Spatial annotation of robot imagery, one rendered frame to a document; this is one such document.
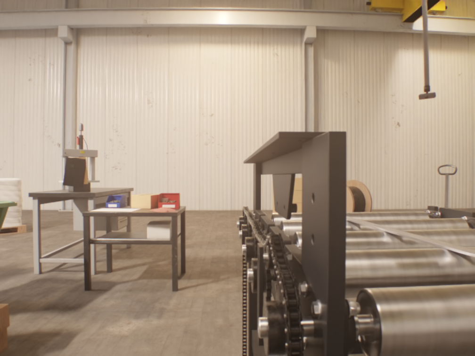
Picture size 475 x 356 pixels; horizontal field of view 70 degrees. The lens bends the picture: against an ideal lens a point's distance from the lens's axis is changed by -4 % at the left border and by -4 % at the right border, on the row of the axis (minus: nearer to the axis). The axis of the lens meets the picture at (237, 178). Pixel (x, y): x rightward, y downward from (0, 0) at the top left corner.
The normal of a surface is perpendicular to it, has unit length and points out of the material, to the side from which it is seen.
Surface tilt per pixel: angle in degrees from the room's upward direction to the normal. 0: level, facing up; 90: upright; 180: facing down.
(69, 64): 90
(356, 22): 90
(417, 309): 48
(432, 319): 65
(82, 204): 90
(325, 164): 90
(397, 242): 59
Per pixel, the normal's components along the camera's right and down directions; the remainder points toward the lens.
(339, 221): 0.03, 0.00
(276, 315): 0.02, -0.75
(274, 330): 0.03, -0.32
